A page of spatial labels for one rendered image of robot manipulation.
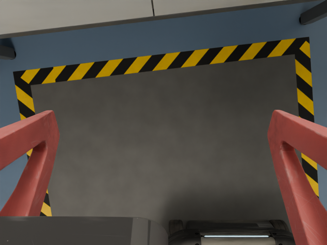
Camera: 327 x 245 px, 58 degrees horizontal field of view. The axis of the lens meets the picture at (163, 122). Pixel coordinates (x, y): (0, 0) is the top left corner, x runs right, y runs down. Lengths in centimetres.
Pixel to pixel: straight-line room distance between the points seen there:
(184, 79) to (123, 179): 47
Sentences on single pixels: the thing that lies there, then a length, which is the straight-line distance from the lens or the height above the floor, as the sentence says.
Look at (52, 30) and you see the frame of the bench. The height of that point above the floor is 39.
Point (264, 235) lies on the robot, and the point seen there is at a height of 20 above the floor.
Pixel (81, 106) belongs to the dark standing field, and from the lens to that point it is 121.
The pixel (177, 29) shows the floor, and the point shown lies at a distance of 119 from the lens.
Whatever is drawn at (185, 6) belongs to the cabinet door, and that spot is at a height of 46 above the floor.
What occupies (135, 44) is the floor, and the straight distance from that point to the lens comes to 119.
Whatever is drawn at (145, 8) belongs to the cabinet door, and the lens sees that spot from 72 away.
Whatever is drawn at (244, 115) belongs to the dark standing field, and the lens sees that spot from 122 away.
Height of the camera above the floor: 117
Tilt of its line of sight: 84 degrees down
